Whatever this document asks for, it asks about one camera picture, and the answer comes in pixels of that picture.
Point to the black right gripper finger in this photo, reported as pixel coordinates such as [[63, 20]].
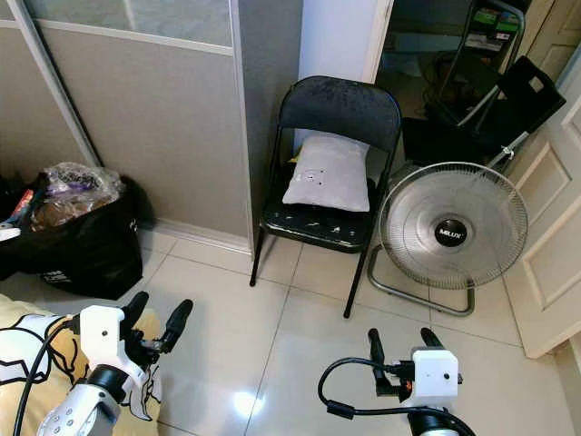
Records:
[[378, 351], [432, 339]]

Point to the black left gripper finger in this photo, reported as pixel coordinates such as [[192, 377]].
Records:
[[135, 307], [178, 322]]

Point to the full black rubbish bag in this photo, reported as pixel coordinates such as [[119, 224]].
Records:
[[86, 259]]

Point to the silver floor fan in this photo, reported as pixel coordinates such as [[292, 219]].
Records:
[[452, 233]]

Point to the yellow cartoon egg blanket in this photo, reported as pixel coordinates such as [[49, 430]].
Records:
[[27, 363]]

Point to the clear plastic rubbish bag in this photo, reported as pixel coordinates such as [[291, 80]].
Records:
[[86, 182]]

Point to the cream panelled door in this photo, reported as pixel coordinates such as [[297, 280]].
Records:
[[549, 254]]

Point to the red white packet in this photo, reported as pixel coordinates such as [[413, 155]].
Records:
[[9, 233]]

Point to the grey square pillow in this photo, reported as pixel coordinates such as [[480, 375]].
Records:
[[327, 177]]

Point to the grey sliding wardrobe door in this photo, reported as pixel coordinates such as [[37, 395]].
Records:
[[172, 118]]

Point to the black folding metal chair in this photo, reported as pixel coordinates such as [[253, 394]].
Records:
[[340, 104]]

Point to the black plastic chair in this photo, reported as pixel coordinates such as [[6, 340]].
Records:
[[531, 95]]

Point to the dark cluttered storage shelf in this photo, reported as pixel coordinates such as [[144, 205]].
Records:
[[490, 36]]

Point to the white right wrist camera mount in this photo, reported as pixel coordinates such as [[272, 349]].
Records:
[[436, 377]]

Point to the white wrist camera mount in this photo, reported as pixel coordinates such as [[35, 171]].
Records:
[[104, 331], [436, 377]]

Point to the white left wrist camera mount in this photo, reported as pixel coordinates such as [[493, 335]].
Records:
[[104, 331]]

